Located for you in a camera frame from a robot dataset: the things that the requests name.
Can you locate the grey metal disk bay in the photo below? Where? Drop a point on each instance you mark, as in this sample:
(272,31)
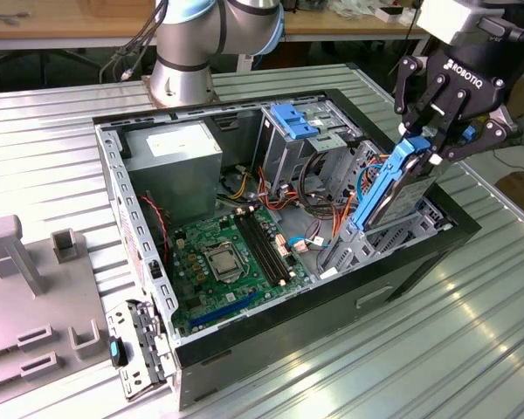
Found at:
(353,249)

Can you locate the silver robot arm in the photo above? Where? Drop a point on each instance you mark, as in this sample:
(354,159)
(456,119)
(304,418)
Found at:
(188,52)

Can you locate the black and grey PC case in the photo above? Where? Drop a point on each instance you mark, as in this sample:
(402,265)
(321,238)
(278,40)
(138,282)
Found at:
(288,349)

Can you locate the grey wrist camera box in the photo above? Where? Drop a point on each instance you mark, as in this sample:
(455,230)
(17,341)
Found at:
(445,17)

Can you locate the black RAM slot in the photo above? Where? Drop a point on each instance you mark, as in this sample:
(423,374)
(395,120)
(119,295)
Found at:
(257,249)
(268,242)

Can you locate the hard disk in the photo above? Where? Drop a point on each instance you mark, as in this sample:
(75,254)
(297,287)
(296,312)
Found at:
(408,194)

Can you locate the silver CPU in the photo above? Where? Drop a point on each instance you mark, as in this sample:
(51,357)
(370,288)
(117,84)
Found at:
(225,265)

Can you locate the grey power supply unit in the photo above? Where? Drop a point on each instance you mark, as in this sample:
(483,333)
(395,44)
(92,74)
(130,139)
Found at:
(174,183)

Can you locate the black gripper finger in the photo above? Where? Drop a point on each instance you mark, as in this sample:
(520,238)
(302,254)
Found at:
(408,87)
(484,135)

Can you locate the grey optical drive cage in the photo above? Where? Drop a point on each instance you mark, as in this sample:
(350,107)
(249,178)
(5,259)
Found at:
(279,157)

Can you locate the blue expansion slot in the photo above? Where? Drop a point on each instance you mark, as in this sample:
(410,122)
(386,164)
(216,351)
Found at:
(222,311)

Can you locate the blue drive cage latch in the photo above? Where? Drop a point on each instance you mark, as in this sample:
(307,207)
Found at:
(286,114)
(303,131)

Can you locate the grey parts rack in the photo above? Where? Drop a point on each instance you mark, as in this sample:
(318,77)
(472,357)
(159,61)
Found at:
(26,305)

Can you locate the CPU socket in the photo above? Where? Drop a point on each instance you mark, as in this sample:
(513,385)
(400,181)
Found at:
(208,252)

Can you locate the wooden desk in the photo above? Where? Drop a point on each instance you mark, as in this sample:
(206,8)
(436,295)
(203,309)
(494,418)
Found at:
(70,26)

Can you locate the green motherboard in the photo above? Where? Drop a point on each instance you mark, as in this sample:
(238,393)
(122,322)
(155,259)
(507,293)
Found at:
(192,279)

